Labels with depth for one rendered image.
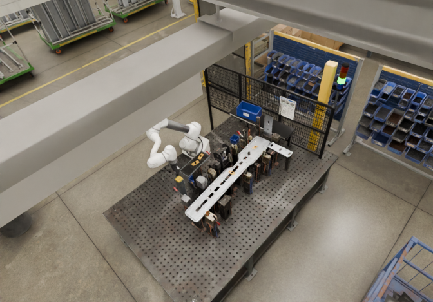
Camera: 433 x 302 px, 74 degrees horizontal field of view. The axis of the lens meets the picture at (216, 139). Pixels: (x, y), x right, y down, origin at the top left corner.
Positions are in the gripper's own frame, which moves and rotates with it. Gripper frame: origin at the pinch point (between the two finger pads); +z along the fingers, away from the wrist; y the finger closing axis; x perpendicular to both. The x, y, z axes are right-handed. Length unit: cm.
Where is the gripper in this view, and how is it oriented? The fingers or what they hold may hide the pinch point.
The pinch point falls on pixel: (176, 173)
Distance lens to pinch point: 306.3
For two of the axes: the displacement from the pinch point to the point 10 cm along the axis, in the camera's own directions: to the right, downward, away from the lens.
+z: 0.9, 7.0, 7.1
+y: 7.7, 4.1, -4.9
